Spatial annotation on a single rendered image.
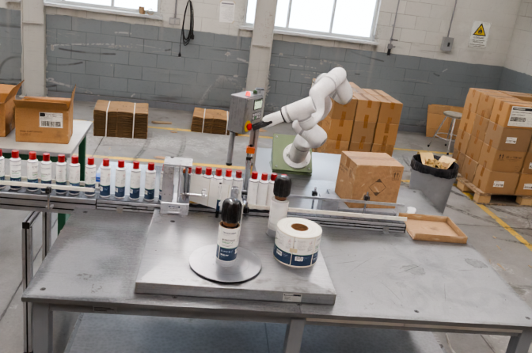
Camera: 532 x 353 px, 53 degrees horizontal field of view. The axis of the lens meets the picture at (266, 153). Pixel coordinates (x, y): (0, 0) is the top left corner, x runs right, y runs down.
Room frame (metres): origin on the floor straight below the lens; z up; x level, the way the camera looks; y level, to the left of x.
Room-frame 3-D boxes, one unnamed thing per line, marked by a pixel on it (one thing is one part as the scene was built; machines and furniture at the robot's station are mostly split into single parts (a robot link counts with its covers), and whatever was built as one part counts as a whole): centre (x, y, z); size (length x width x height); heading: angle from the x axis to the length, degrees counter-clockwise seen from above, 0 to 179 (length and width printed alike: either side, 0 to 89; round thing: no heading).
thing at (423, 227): (2.76, -0.97, 0.85); 0.30 x 0.26 x 0.04; 97
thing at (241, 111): (2.70, 0.13, 1.38); 0.17 x 0.10 x 0.19; 152
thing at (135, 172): (2.55, 0.65, 0.98); 0.05 x 0.05 x 0.20
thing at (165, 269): (2.17, 0.08, 0.86); 0.80 x 0.67 x 0.05; 97
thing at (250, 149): (2.67, 0.08, 1.05); 0.10 x 0.04 x 0.33; 7
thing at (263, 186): (2.63, -0.01, 0.98); 0.05 x 0.05 x 0.20
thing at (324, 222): (2.63, 0.01, 0.85); 1.65 x 0.11 x 0.05; 97
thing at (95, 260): (2.55, -0.12, 0.82); 2.10 x 1.50 x 0.02; 97
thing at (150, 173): (2.56, 0.57, 0.98); 0.05 x 0.05 x 0.20
